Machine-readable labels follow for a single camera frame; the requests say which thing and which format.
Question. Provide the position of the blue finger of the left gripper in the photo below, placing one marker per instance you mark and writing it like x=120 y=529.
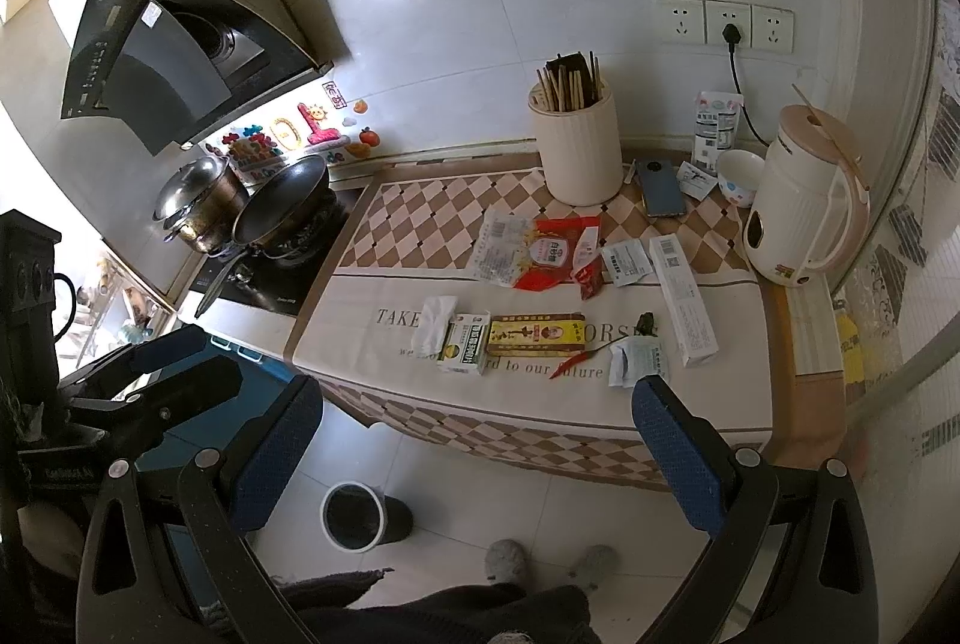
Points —
x=111 y=374
x=154 y=408

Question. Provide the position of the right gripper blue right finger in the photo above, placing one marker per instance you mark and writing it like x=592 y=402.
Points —
x=730 y=501

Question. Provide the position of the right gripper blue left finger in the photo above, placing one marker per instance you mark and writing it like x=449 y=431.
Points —
x=223 y=494

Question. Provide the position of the long white paper box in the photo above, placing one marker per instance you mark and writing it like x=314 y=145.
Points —
x=693 y=331

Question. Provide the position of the blue kitchen cabinets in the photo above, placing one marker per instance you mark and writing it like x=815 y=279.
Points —
x=264 y=381

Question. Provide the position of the white round trash bin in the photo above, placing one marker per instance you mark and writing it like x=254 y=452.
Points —
x=357 y=518

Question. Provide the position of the white printed packet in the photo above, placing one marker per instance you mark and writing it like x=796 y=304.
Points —
x=634 y=358

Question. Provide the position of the right grey slipper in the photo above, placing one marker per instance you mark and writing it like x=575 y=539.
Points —
x=594 y=567

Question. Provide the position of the grey slipper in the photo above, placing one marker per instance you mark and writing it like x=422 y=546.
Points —
x=506 y=562
x=594 y=567

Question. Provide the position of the steel pot with lid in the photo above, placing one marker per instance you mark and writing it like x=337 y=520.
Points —
x=199 y=205

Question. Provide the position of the dark small scrap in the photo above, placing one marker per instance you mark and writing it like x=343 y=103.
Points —
x=646 y=325

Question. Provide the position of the person's dark trouser legs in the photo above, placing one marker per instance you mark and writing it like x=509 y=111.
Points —
x=503 y=612

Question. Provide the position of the red chili pepper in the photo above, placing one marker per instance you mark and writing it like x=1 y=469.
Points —
x=578 y=358

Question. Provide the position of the black frying pan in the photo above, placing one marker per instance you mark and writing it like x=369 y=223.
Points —
x=281 y=223

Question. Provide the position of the left grey slipper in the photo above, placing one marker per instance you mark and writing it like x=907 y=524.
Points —
x=506 y=562

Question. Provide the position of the yellow red flat box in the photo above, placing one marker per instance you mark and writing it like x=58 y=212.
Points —
x=537 y=335

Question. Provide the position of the white sachet packet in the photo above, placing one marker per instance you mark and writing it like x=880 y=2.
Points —
x=627 y=262

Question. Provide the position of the small red sachet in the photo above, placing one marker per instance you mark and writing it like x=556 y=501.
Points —
x=589 y=265

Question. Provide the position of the crumpled white tissue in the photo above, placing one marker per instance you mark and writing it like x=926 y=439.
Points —
x=432 y=327

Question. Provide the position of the green white small box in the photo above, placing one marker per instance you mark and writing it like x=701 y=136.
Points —
x=464 y=349

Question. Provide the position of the red snack wrapper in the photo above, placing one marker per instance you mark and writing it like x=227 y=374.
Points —
x=552 y=252

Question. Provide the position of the blue smartphone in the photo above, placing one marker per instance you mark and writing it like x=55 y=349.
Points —
x=662 y=195

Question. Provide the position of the clear printed plastic wrapper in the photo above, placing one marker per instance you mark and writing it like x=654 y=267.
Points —
x=500 y=255

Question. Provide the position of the small white paper packet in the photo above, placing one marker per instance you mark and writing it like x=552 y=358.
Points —
x=695 y=182

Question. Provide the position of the black range hood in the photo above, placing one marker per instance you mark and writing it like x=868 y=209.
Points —
x=174 y=71

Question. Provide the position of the white ceramic bowl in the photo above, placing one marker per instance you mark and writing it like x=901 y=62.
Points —
x=739 y=175

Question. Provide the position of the white electric kettle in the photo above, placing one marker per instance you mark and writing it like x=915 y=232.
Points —
x=812 y=209

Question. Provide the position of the cream chopstick holder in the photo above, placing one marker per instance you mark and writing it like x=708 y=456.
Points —
x=580 y=152

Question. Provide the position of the white milk carton bag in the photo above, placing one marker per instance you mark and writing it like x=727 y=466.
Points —
x=717 y=120

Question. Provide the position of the white wall socket strip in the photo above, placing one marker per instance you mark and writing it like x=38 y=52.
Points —
x=706 y=22

